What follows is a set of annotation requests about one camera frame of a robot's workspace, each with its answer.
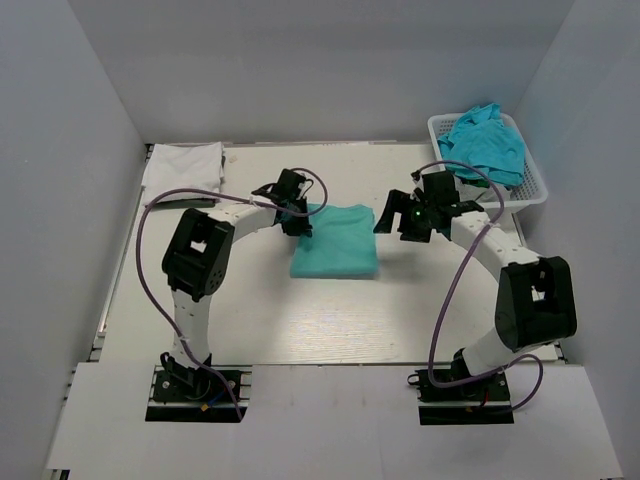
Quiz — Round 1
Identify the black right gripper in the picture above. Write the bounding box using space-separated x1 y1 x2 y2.
374 190 436 243

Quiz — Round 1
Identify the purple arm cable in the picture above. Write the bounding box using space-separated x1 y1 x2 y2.
135 167 328 420
410 159 545 413

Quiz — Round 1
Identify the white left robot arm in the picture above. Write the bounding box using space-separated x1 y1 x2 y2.
161 169 312 399

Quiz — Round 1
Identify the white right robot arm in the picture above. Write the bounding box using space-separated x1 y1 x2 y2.
374 171 578 399

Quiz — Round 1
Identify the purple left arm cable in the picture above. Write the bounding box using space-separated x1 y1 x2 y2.
135 167 328 420

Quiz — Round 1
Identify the blue t-shirt in basket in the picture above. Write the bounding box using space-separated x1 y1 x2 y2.
437 103 525 188

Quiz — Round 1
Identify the white plastic laundry basket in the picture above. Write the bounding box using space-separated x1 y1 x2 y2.
426 113 548 214

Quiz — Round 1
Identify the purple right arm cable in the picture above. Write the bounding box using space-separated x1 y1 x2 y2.
410 159 545 413

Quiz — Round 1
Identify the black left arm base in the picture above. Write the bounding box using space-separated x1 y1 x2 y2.
145 352 252 424

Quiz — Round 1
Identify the grey t-shirt in basket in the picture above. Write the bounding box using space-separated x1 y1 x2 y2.
455 178 499 204

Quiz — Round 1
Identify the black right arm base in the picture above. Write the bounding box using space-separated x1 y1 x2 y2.
407 369 514 426

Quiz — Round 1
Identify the folded white t-shirt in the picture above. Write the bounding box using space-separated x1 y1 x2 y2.
141 142 225 206

